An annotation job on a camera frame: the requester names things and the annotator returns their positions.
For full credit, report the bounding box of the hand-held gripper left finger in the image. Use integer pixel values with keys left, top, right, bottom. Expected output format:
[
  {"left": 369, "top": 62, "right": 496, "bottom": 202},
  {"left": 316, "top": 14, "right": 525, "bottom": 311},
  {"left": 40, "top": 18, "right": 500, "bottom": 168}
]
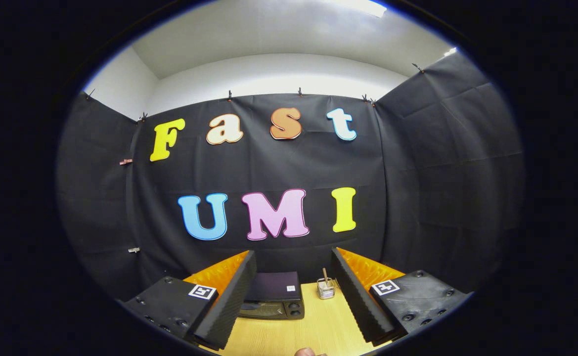
[{"left": 121, "top": 250, "right": 258, "bottom": 351}]

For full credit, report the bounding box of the row of black cloth clips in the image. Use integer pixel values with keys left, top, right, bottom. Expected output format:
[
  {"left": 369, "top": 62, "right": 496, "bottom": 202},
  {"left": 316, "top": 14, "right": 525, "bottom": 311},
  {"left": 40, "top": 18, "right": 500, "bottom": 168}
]
[{"left": 85, "top": 62, "right": 425, "bottom": 123}]

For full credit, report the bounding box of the black toaster oven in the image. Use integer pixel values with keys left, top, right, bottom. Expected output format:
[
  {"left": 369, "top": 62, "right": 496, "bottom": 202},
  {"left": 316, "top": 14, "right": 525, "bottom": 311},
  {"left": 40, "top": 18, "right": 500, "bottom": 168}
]
[{"left": 238, "top": 271, "right": 305, "bottom": 320}]

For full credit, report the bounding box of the clear square holder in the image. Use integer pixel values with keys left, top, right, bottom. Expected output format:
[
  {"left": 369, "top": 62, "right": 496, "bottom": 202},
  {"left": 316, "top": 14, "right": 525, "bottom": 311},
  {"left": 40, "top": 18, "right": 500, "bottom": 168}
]
[{"left": 317, "top": 278, "right": 337, "bottom": 300}]

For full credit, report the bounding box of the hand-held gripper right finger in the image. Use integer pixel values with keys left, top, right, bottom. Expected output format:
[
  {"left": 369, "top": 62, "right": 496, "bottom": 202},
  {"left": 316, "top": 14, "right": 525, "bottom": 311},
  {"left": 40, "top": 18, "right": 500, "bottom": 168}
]
[{"left": 331, "top": 247, "right": 470, "bottom": 347}]

